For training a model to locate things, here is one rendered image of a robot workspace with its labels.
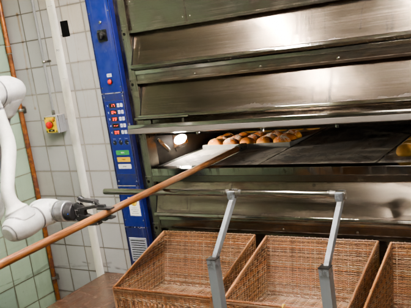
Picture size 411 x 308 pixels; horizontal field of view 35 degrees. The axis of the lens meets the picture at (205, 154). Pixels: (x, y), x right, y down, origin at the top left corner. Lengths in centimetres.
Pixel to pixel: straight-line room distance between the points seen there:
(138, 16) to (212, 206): 103
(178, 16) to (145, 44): 25
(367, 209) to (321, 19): 84
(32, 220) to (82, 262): 130
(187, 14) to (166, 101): 45
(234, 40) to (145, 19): 52
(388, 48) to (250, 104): 68
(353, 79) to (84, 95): 152
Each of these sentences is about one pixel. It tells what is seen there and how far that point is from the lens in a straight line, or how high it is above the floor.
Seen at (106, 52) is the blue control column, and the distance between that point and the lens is 343.
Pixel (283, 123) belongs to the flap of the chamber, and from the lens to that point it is 280.
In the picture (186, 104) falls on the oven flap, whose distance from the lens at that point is 320.
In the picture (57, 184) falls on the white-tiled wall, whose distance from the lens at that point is 392.
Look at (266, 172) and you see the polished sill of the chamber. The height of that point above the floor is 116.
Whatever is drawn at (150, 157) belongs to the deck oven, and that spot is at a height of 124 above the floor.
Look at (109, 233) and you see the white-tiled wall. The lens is 375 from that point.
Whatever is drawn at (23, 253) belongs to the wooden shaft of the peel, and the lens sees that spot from 232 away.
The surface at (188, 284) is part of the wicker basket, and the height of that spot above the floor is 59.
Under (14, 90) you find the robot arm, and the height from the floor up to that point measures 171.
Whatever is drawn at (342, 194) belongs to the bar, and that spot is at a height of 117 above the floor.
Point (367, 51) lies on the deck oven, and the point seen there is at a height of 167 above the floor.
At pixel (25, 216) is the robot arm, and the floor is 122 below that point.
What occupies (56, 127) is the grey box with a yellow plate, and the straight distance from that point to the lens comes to 371.
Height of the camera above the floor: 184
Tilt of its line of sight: 11 degrees down
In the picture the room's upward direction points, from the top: 8 degrees counter-clockwise
